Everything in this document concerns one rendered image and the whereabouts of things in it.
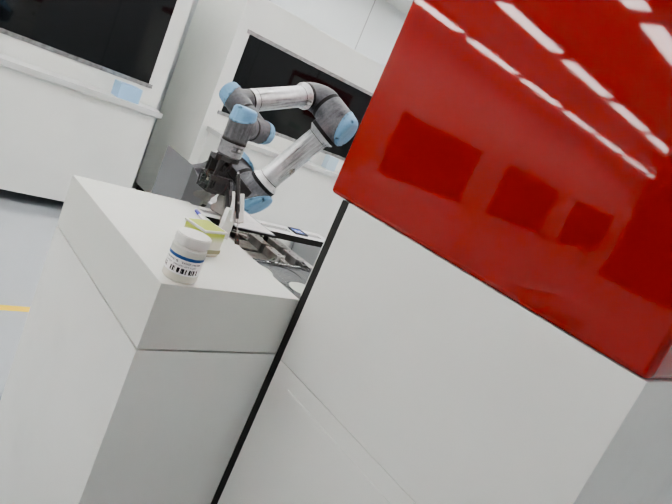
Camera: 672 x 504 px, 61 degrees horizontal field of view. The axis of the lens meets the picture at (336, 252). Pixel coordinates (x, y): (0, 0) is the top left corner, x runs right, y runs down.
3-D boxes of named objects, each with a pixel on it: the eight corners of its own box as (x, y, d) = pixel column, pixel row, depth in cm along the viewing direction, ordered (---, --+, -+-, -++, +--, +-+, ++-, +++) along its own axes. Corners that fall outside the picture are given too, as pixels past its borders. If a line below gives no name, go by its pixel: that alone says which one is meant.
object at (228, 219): (235, 245, 151) (253, 200, 148) (223, 243, 148) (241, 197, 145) (224, 236, 155) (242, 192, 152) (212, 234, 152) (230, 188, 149)
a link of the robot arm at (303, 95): (327, 71, 210) (224, 75, 175) (344, 93, 208) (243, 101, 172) (312, 94, 218) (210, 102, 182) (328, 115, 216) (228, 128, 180)
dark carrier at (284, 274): (382, 326, 162) (383, 324, 162) (290, 318, 139) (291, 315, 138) (314, 272, 186) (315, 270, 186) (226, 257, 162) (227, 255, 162)
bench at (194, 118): (333, 264, 589) (414, 80, 547) (177, 235, 464) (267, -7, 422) (279, 224, 663) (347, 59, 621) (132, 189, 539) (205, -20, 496)
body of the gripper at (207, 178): (194, 185, 172) (208, 147, 169) (218, 191, 178) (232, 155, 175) (205, 193, 167) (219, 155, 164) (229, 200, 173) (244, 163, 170)
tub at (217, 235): (218, 258, 135) (228, 232, 134) (195, 257, 129) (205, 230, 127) (199, 244, 139) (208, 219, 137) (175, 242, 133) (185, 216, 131)
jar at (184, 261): (201, 286, 114) (218, 244, 112) (169, 283, 109) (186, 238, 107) (187, 271, 119) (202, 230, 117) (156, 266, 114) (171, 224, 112)
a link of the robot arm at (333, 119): (233, 191, 221) (342, 100, 212) (254, 221, 217) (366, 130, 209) (219, 185, 209) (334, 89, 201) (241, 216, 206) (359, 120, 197)
